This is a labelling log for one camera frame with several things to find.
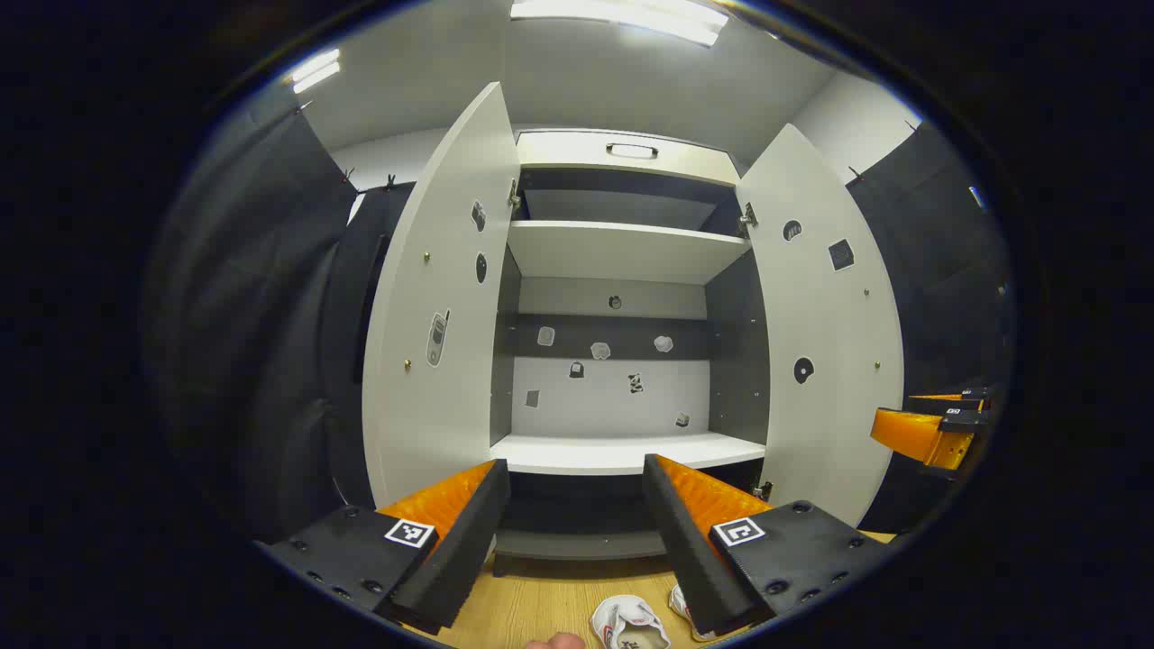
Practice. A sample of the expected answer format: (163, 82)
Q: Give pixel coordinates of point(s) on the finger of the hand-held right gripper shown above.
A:
(911, 434)
(975, 394)

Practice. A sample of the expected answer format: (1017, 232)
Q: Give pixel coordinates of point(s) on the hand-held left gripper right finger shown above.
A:
(685, 550)

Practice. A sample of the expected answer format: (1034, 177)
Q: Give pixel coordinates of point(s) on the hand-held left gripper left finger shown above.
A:
(460, 550)

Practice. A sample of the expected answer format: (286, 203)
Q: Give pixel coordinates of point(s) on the white shoe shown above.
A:
(678, 602)
(622, 617)

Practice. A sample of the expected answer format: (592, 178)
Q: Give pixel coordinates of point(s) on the white cabinet door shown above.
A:
(424, 225)
(838, 315)

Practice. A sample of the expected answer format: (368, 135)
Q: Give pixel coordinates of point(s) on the white shoe cabinet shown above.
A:
(622, 252)

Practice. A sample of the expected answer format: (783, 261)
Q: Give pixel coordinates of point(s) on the metal door hinge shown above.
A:
(764, 491)
(748, 216)
(514, 194)

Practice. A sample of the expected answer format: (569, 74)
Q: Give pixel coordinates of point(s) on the white cabinet drawer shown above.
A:
(559, 153)

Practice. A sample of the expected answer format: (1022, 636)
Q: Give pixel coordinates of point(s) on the small ceiling light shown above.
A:
(315, 72)

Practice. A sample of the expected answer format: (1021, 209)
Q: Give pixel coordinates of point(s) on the long ceiling light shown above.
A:
(622, 18)

